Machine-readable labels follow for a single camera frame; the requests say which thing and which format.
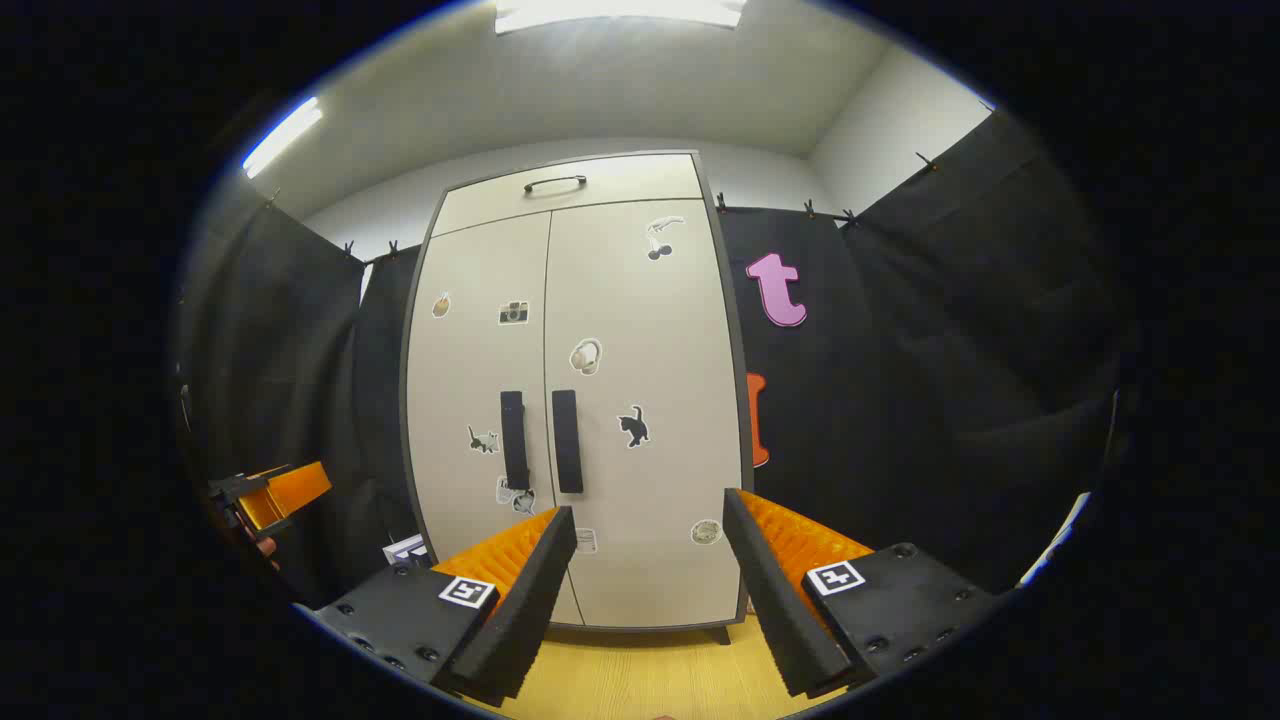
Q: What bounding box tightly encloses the cabinet door with camera sticker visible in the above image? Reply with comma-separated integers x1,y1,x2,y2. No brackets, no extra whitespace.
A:
405,212,586,629

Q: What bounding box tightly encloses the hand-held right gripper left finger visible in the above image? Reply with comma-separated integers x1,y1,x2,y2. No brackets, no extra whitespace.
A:
298,505,579,708

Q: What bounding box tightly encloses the beige cabinet drawer front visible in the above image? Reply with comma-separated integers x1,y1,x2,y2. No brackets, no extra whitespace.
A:
432,155,704,238

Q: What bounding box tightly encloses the black backdrop cloth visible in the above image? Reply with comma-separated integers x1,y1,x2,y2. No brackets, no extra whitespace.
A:
180,110,1141,611

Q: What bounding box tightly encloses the narrow ceiling light strip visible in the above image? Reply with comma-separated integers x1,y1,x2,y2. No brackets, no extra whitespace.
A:
243,97,324,179

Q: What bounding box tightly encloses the black door handle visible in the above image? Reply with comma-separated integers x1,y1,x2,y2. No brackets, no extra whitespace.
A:
551,390,585,495
500,391,531,491

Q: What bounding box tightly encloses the cabinet door with headphone sticker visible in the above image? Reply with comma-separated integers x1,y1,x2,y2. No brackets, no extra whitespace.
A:
543,198,749,631

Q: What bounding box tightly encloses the beige double-door shoe cabinet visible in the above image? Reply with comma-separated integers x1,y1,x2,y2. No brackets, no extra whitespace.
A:
400,150,754,643

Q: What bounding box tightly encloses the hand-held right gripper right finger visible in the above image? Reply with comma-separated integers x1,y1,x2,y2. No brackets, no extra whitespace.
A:
722,487,998,700

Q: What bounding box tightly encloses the wide ceiling light panel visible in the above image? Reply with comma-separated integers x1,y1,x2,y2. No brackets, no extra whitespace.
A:
495,0,746,34

